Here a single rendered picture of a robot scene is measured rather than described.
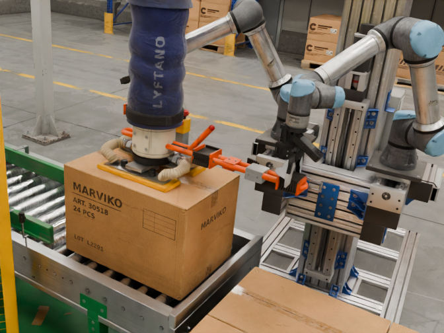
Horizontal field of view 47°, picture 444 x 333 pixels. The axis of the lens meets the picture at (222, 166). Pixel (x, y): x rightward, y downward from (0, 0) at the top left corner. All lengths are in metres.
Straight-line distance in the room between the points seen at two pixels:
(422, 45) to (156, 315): 1.31
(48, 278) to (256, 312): 0.87
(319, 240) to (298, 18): 8.27
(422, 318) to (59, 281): 2.00
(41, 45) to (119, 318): 3.23
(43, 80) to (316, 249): 3.17
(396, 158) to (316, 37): 7.02
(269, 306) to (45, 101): 3.44
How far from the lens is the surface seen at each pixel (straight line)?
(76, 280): 2.16
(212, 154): 1.89
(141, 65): 1.90
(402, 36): 1.92
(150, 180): 1.97
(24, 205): 2.74
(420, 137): 2.09
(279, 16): 10.63
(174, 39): 1.89
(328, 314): 2.11
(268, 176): 1.81
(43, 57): 4.91
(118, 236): 2.09
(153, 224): 1.95
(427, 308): 3.31
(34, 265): 2.33
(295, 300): 2.14
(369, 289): 2.92
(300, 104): 1.69
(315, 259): 2.64
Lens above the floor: 1.81
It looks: 23 degrees down
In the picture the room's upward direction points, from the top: 6 degrees clockwise
